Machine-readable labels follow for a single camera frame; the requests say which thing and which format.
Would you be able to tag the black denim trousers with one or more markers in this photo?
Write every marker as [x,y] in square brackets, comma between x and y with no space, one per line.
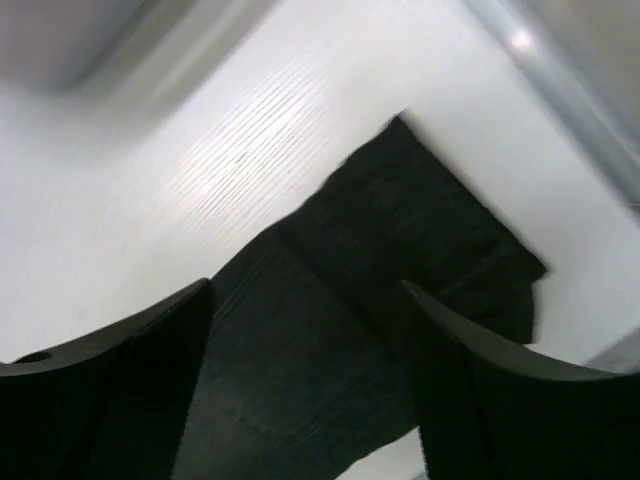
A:
[298,380]

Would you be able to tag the right aluminium rail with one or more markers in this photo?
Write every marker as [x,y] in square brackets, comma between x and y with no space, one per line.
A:
[582,58]

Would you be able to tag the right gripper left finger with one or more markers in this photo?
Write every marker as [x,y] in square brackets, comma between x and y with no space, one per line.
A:
[111,404]

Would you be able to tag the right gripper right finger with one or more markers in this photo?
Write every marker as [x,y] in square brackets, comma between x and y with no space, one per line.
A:
[488,408]

